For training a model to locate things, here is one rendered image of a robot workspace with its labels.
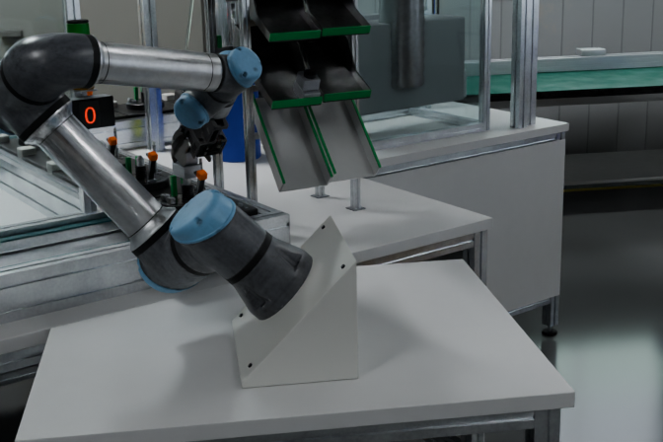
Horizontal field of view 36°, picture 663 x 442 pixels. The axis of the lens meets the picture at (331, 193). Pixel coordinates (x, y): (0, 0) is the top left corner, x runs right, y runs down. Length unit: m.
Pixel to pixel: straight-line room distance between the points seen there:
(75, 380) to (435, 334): 0.66
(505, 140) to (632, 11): 3.22
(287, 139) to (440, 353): 0.88
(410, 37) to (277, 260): 1.80
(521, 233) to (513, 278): 0.18
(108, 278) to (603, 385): 2.13
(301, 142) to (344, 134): 0.14
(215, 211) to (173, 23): 4.43
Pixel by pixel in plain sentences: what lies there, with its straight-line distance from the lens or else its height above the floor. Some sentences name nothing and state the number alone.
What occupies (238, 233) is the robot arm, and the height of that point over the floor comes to 1.09.
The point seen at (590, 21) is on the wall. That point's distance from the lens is 6.73.
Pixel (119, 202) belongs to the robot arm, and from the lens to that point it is 1.90.
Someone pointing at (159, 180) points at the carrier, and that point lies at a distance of 2.64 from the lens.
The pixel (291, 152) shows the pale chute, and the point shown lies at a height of 1.07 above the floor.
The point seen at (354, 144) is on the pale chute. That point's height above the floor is 1.06.
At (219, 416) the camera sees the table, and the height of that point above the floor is 0.86.
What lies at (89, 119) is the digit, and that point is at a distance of 2.40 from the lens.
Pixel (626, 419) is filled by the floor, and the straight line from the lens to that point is 3.59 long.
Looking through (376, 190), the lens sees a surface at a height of 0.86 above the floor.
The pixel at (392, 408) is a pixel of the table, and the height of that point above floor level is 0.86.
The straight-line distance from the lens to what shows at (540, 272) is 4.03.
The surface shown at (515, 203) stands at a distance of 3.84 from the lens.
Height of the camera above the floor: 1.62
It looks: 15 degrees down
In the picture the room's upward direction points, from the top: 1 degrees counter-clockwise
